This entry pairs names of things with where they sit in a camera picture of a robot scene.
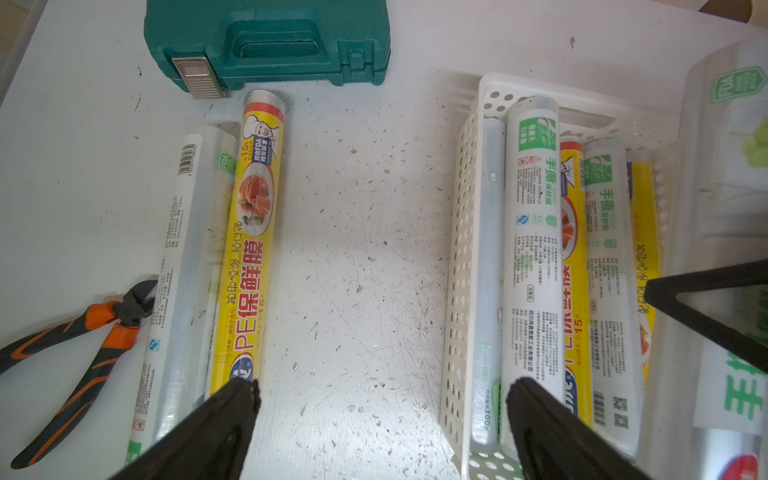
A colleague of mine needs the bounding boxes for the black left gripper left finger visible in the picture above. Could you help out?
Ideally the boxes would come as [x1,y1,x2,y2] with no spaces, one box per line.
[113,378,261,480]

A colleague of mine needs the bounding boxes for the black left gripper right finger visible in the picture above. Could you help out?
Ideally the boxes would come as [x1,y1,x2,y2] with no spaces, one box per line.
[506,377,647,480]

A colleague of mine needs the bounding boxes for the white barcode wrap roll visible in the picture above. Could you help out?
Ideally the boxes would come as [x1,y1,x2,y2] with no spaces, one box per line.
[126,126,238,463]

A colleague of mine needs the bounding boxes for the white green label wrap roll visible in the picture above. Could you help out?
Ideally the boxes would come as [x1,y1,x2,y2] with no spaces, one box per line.
[499,95,566,460]

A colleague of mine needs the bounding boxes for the yellow red wrap roll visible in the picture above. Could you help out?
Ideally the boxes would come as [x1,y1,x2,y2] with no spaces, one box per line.
[205,90,285,397]

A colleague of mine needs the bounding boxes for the white green roll group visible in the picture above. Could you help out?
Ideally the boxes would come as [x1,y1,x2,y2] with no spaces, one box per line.
[583,138,643,460]

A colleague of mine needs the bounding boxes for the yellow wrap roll group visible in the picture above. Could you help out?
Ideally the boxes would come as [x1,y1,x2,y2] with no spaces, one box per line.
[560,135,594,427]

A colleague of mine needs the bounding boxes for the yellow red wrap box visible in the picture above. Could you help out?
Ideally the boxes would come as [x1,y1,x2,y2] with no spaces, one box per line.
[627,150,660,381]

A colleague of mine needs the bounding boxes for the white perforated plastic basket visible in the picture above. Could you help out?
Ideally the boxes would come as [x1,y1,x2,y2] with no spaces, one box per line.
[439,73,679,479]

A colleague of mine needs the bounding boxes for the orange black pliers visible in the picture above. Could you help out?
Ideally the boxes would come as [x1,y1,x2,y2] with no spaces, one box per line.
[1,279,157,474]

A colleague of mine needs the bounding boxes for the green plastic tool case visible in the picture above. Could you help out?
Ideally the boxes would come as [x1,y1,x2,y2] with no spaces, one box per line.
[143,0,391,99]

